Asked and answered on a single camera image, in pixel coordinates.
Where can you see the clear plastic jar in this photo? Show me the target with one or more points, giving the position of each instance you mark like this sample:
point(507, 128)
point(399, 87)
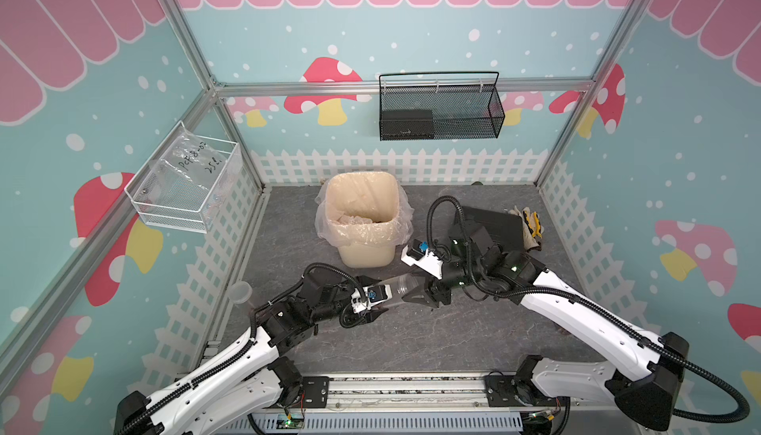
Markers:
point(399, 286)

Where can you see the black box in basket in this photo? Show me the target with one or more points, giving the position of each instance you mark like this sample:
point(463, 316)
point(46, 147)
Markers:
point(406, 124)

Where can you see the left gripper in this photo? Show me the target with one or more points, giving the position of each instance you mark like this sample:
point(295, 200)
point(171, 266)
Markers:
point(357, 319)

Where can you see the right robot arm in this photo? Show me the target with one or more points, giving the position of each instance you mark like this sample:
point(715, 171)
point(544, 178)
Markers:
point(642, 373)

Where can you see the cream trash bin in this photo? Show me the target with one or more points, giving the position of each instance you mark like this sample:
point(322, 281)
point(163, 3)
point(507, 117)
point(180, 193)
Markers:
point(365, 257)

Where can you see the black plastic case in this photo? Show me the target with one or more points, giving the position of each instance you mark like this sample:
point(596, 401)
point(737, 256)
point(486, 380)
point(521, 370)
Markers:
point(504, 228)

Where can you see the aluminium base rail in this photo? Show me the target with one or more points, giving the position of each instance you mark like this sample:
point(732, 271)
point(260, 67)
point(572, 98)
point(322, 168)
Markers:
point(426, 403)

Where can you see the white yellow work gloves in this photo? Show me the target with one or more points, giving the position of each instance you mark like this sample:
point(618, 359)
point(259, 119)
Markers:
point(532, 229)

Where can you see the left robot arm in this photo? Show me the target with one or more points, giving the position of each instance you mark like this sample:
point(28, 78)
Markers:
point(254, 371)

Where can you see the plastic bag in basket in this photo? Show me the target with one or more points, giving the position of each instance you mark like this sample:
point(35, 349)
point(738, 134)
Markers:
point(196, 164)

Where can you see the black wire mesh basket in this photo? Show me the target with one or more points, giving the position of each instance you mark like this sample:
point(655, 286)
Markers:
point(465, 105)

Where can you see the clear plastic bin liner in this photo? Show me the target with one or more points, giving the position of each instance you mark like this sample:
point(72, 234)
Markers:
point(368, 208)

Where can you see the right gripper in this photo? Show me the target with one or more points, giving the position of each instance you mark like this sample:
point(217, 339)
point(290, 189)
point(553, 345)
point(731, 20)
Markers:
point(435, 285)

